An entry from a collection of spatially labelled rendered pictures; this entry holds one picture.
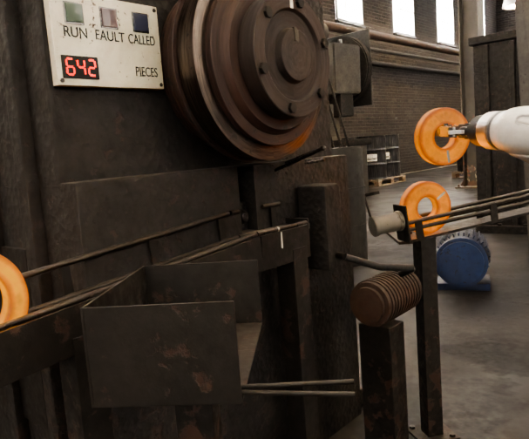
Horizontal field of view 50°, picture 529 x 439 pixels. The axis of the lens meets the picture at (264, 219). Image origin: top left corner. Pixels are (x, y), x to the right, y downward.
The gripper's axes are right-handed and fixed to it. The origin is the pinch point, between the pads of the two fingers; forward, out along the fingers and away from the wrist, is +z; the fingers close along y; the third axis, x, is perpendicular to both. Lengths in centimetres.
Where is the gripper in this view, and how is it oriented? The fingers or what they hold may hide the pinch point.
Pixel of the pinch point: (442, 130)
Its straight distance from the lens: 160.5
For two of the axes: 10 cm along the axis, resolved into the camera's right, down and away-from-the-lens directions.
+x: -0.7, -9.8, -1.8
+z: -2.5, -1.5, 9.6
